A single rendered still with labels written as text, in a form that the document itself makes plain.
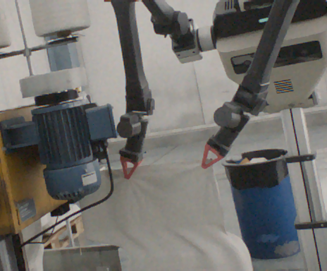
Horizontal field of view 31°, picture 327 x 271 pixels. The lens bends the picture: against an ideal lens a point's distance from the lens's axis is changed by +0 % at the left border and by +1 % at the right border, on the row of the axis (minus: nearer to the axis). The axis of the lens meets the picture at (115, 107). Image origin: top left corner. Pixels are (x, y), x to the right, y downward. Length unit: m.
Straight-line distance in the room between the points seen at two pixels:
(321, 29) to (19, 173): 1.09
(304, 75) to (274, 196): 1.91
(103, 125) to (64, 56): 9.04
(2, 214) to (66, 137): 0.26
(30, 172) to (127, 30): 0.50
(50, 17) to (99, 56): 8.91
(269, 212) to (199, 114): 6.18
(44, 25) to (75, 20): 0.09
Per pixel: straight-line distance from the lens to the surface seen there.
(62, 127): 1.51
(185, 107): 10.10
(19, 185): 1.60
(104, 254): 2.35
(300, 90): 2.22
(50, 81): 1.48
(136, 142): 1.83
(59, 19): 1.63
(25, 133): 1.57
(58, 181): 1.52
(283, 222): 4.05
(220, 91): 9.94
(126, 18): 1.71
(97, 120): 1.52
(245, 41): 2.09
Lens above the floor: 1.37
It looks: 3 degrees down
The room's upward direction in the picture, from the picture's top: 11 degrees counter-clockwise
